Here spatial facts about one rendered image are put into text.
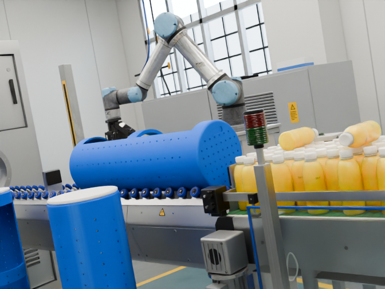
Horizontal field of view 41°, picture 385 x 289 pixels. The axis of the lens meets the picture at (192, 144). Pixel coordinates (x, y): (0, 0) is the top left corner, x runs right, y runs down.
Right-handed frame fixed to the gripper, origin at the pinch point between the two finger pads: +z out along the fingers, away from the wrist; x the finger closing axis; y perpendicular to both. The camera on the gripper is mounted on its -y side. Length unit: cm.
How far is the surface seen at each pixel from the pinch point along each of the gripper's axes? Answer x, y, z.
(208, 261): 41, -84, 33
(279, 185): 24, -105, 12
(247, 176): 24, -93, 8
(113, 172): 19.3, -14.3, 4.5
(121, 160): 19.3, -21.5, -0.6
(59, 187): 2, 59, 14
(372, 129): 11, -133, -2
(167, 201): 16.7, -42.9, 18.7
